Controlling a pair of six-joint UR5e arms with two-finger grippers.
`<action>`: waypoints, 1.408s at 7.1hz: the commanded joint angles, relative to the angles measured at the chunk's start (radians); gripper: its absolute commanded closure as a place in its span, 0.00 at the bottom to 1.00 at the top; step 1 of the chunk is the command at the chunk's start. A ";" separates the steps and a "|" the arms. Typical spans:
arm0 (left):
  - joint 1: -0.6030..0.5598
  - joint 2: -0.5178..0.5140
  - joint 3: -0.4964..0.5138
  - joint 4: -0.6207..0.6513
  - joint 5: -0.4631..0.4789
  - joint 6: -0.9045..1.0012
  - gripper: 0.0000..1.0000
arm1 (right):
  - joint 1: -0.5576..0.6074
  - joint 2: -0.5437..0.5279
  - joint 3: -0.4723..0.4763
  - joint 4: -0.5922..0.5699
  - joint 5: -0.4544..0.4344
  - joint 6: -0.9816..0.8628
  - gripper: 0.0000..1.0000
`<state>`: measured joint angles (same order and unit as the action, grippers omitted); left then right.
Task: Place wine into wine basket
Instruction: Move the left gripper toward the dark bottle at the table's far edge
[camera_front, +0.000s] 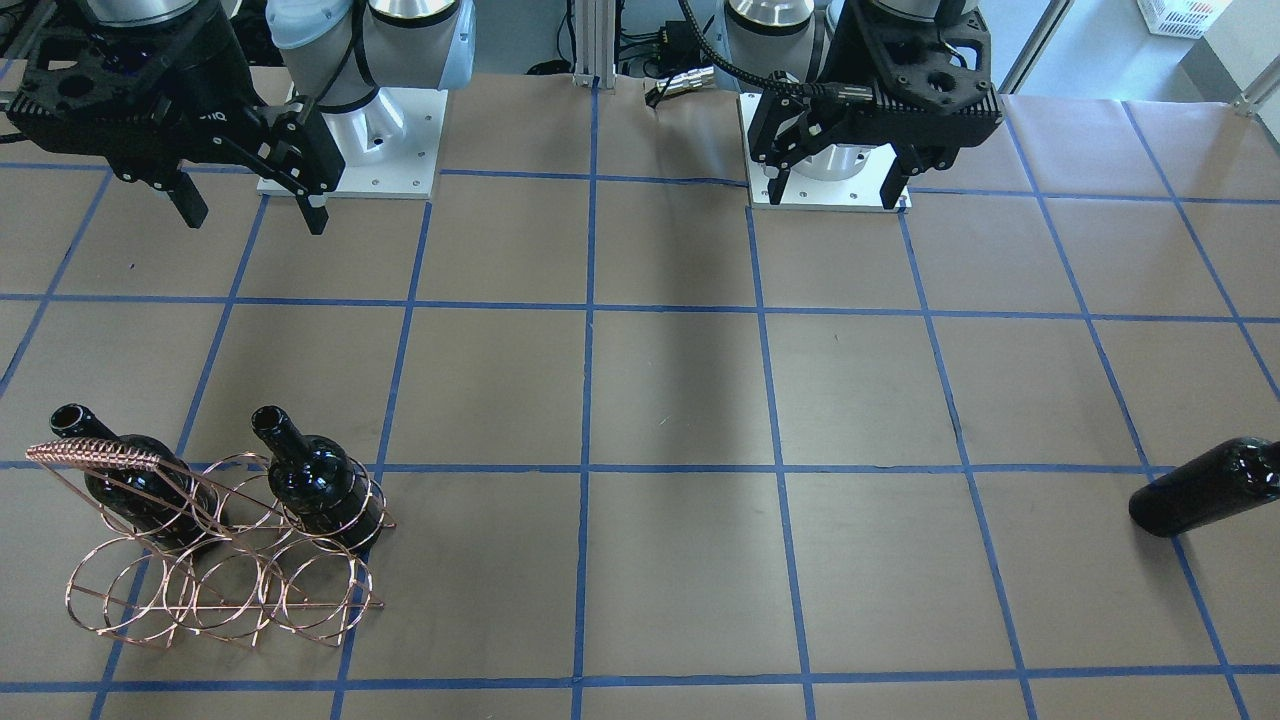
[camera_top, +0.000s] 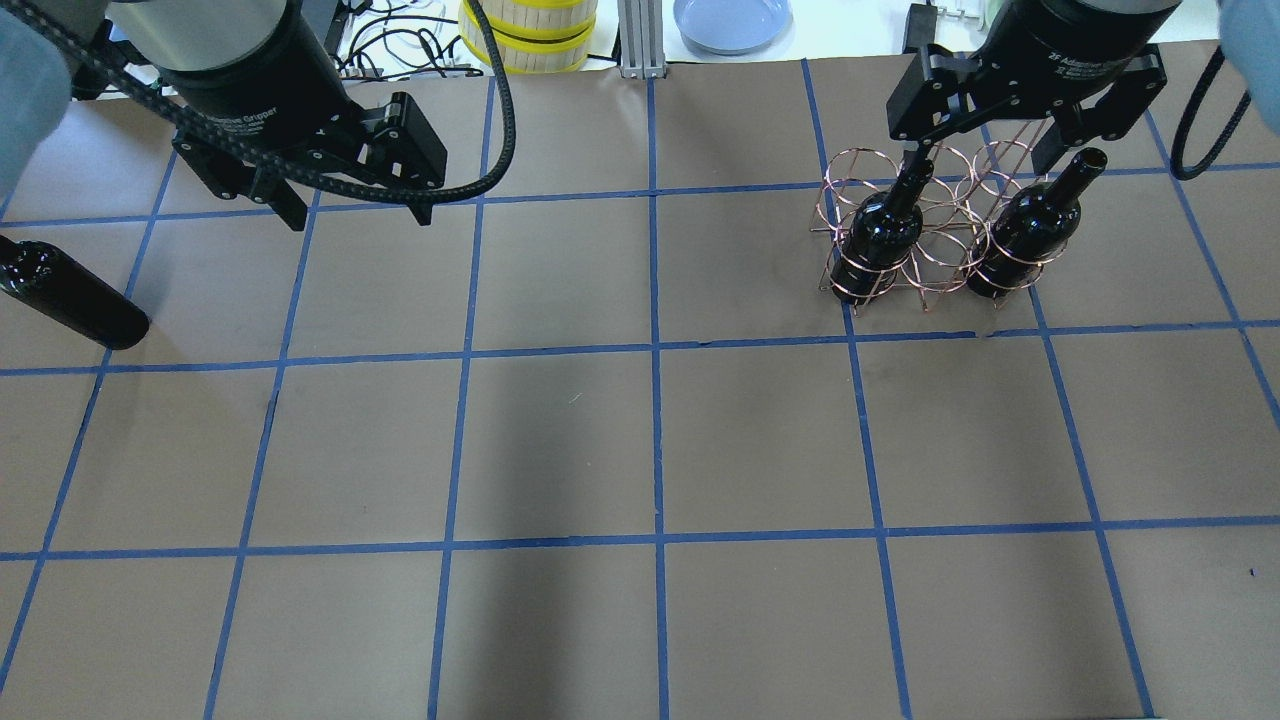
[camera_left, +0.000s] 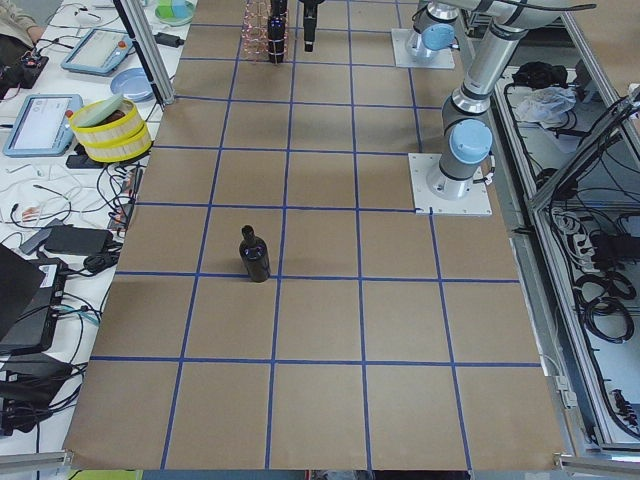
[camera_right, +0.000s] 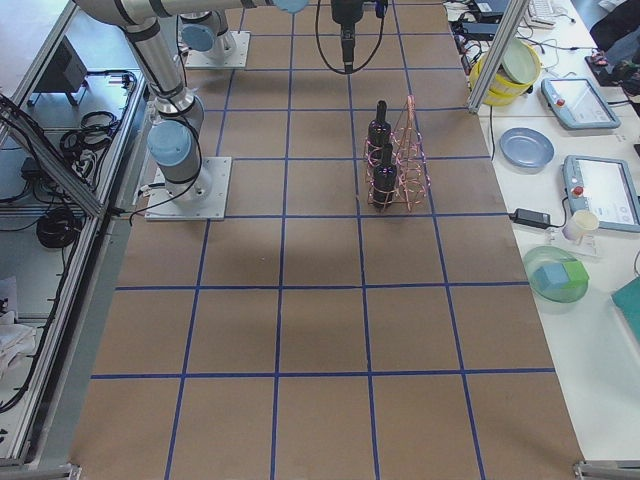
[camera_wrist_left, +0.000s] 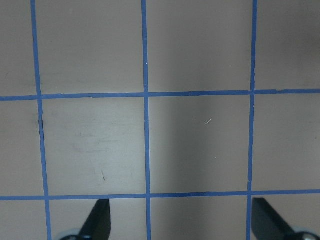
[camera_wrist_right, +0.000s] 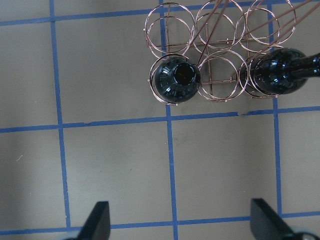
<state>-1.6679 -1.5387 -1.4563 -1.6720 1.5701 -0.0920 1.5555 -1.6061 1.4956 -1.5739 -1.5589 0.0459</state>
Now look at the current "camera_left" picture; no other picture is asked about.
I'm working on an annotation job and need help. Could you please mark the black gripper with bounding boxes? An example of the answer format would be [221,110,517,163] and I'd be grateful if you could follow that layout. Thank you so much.
[301,0,323,52]

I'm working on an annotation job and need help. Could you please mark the dark wine bottle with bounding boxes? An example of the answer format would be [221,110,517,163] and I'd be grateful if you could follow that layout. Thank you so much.
[239,225,271,283]
[267,15,286,64]

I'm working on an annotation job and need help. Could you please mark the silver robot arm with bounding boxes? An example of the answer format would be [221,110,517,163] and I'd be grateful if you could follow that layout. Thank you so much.
[302,1,459,59]
[421,1,596,201]

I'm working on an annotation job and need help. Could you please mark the dark wine bottle far slot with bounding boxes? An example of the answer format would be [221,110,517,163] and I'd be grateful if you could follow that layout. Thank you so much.
[270,0,288,20]

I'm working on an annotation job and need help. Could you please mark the yellow rimmed wooden basket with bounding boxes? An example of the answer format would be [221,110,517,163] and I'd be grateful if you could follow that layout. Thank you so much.
[69,98,152,163]

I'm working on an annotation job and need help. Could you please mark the pale green plate in basket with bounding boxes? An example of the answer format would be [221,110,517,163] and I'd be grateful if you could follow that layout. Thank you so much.
[72,94,124,128]

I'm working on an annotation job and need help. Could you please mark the green bowl with blocks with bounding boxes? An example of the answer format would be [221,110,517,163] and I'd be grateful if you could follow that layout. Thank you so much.
[154,0,195,27]

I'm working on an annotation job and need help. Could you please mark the black power adapter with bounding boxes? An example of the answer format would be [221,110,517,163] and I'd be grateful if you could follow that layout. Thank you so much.
[154,32,185,48]

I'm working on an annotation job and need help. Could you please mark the blue plate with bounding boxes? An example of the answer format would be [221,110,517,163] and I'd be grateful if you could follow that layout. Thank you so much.
[110,67,154,102]

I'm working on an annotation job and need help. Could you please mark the teach pendant near plate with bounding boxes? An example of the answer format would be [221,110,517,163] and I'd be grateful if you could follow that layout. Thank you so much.
[61,28,133,76]

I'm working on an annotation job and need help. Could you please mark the white crumpled cloth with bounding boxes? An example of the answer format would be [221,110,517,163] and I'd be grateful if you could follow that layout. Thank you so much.
[514,87,576,128]

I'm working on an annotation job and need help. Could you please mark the teach pendant far side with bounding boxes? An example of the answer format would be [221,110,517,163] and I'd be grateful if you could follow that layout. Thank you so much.
[3,94,84,158]

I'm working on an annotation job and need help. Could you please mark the black power brick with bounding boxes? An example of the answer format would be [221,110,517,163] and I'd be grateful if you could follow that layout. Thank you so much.
[44,225,113,256]

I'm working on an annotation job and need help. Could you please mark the black laptop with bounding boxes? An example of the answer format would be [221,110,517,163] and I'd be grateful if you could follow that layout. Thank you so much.
[1,246,67,355]

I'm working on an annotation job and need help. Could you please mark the copper wire wine basket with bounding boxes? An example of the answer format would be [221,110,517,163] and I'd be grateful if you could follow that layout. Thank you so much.
[241,0,288,64]

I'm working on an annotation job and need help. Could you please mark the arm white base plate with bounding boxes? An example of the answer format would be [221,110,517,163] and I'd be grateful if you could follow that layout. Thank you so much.
[391,25,455,70]
[408,153,492,217]

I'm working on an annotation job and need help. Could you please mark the aluminium frame post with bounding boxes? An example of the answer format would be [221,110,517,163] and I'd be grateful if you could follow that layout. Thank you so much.
[114,0,175,109]

